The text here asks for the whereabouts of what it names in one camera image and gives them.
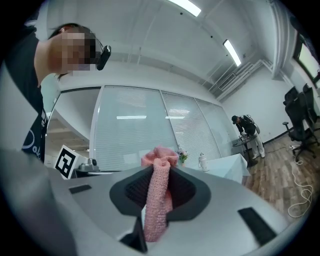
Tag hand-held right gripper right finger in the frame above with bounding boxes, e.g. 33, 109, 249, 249
147, 167, 291, 256

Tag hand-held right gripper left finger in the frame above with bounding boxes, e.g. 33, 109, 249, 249
48, 165, 153, 256

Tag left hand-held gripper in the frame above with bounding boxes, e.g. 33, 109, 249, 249
53, 144, 115, 180

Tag white pink kettle jar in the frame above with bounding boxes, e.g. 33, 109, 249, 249
197, 152, 210, 173

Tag pink knitted cloth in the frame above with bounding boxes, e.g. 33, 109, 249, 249
140, 146, 179, 243

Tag light blue floral tablecloth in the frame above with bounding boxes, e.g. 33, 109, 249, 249
184, 153, 251, 186

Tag pastel artificial flower bouquet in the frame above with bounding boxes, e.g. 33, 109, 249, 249
176, 148, 189, 163

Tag glass partition with blinds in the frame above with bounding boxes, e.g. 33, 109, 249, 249
93, 85, 231, 172

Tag person in black shirt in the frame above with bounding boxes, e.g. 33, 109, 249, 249
4, 24, 48, 163

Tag person's head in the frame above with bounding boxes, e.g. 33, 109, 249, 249
34, 29, 99, 83

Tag black office chair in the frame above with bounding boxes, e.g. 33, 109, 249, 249
282, 86, 320, 158
302, 83, 320, 126

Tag ceiling air vent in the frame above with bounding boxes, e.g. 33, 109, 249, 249
217, 72, 237, 91

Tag rectangular ceiling light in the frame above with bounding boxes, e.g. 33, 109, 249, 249
222, 39, 242, 67
166, 0, 202, 17

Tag black round pedestal table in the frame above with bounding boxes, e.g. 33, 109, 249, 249
231, 134, 258, 161

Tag white cable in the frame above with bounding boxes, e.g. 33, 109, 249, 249
287, 149, 315, 218

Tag black head-worn camera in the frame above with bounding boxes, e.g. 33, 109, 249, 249
96, 44, 113, 72

